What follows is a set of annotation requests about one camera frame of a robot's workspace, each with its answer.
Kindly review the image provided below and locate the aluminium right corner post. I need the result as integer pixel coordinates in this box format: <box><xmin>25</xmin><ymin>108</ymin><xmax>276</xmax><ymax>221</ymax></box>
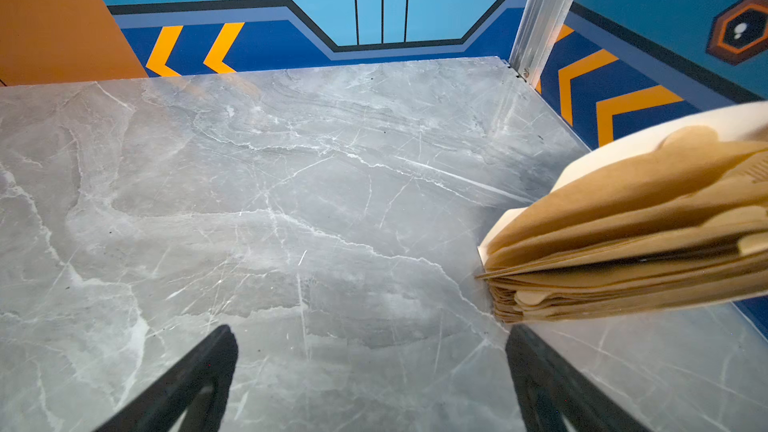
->
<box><xmin>509</xmin><ymin>0</ymin><xmax>574</xmax><ymax>87</ymax></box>

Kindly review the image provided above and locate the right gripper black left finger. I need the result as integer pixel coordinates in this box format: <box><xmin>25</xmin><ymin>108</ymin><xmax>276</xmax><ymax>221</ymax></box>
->
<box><xmin>98</xmin><ymin>325</ymin><xmax>239</xmax><ymax>431</ymax></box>

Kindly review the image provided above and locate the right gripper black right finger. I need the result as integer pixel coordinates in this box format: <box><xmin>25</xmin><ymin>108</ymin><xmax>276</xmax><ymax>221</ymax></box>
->
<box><xmin>505</xmin><ymin>325</ymin><xmax>647</xmax><ymax>431</ymax></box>

